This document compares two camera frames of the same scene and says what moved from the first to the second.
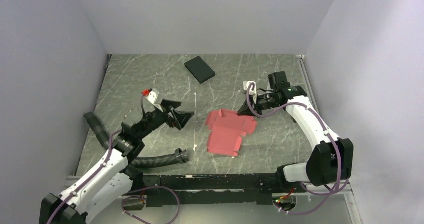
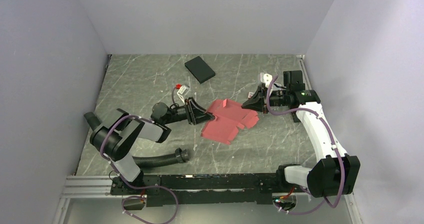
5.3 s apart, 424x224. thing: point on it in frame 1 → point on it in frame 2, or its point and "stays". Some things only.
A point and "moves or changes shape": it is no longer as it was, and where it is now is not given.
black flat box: [199, 69] stays
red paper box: [226, 127] moves or changes shape
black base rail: [175, 188] stays
